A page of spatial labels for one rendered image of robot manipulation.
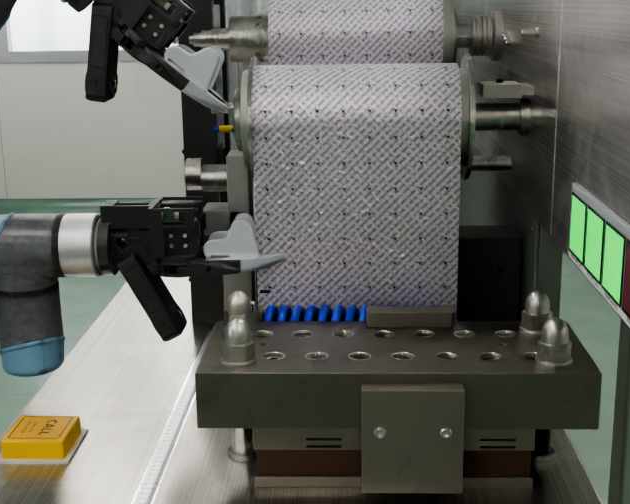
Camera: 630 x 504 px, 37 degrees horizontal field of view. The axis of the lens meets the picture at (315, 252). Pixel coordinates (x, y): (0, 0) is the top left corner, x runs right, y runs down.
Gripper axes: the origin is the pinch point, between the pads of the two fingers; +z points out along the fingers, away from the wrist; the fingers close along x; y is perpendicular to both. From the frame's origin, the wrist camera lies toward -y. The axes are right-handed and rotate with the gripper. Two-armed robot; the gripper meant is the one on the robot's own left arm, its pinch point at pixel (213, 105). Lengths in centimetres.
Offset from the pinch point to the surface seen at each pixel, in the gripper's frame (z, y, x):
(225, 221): 9.7, -10.8, 2.5
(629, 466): 74, -4, 9
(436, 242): 29.9, 4.7, -4.8
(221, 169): 5.3, -6.3, 3.8
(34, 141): -112, -194, 551
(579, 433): 150, -39, 181
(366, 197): 20.2, 3.6, -4.8
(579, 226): 33.2, 17.1, -29.3
